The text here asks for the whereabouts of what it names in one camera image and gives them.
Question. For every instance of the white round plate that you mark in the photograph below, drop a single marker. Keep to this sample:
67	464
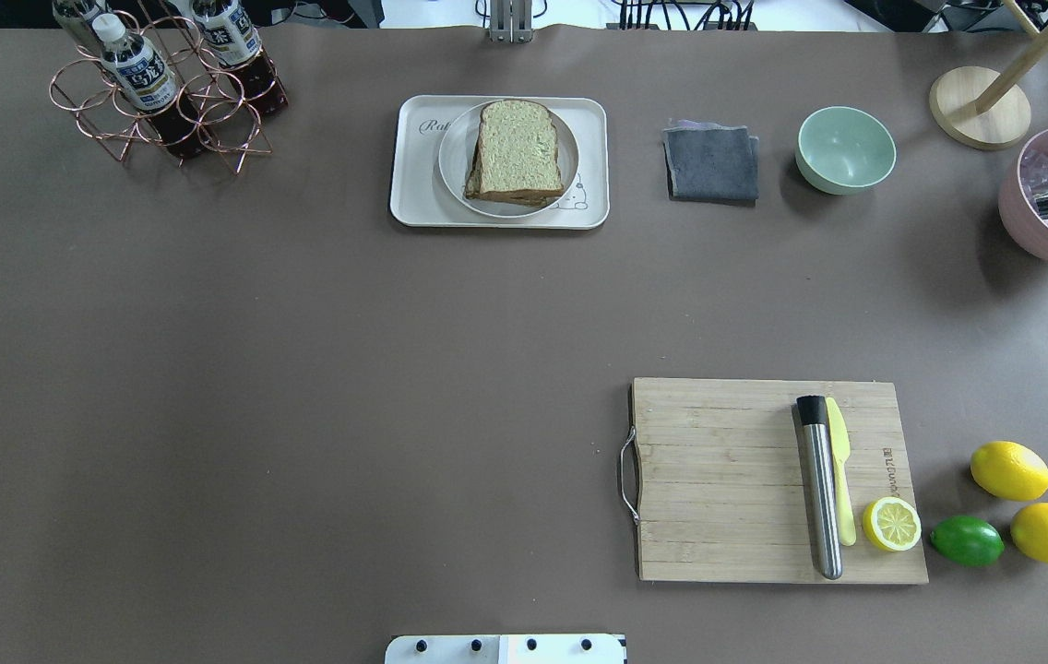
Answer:
455	156

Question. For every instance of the cream rabbit tray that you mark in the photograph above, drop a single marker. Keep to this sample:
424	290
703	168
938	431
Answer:
418	197

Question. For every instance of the grey folded cloth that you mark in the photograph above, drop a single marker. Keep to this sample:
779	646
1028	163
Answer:
711	162

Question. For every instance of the bamboo cutting board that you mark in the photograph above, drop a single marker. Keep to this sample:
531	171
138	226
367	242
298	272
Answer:
720	487

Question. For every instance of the yellow plastic knife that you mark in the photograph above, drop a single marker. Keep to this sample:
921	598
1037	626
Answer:
841	451

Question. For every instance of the mint green bowl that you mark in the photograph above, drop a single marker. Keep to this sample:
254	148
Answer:
844	151

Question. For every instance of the lemon half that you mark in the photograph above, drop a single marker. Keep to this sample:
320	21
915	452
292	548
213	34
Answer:
892	524

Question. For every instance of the right tea bottle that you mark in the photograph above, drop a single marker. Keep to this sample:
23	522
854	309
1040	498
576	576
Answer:
233	39

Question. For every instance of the tea bottle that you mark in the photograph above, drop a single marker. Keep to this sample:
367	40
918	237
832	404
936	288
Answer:
75	18
150	84
233	39

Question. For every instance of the front tea bottle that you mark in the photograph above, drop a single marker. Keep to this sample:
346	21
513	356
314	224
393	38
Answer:
150	84

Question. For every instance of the green lime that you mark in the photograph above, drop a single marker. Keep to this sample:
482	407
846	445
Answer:
967	540

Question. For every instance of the upper whole lemon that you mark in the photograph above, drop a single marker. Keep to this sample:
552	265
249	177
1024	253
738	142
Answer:
1009	471

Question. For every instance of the wooden stand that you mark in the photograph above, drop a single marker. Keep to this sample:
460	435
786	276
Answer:
983	108

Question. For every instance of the left rear tea bottle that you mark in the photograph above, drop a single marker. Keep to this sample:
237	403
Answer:
75	18

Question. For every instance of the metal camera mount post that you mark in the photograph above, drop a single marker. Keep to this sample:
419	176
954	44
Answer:
508	21

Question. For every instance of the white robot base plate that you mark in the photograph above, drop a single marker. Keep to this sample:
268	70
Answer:
596	647

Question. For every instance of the copper wire bottle rack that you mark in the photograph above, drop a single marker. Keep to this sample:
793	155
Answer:
230	129

